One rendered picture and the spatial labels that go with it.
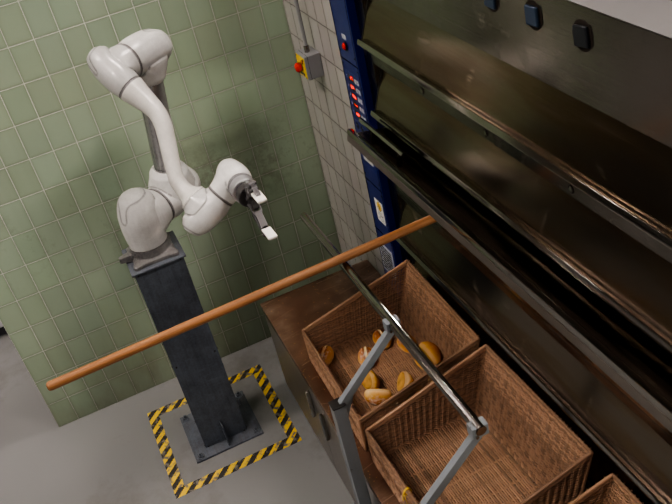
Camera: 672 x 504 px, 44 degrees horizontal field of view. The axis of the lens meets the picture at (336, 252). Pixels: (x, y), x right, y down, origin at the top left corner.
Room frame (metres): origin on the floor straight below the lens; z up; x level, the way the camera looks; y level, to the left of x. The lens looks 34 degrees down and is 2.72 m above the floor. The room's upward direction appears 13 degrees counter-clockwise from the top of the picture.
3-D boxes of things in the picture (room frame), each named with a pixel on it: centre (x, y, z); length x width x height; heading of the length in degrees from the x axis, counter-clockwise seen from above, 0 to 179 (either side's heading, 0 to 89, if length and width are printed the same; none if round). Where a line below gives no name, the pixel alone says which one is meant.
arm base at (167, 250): (2.83, 0.72, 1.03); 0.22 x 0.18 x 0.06; 106
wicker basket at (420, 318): (2.27, -0.10, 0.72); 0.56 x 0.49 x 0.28; 15
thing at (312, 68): (3.22, -0.07, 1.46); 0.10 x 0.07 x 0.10; 15
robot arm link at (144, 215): (2.85, 0.70, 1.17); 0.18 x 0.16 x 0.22; 141
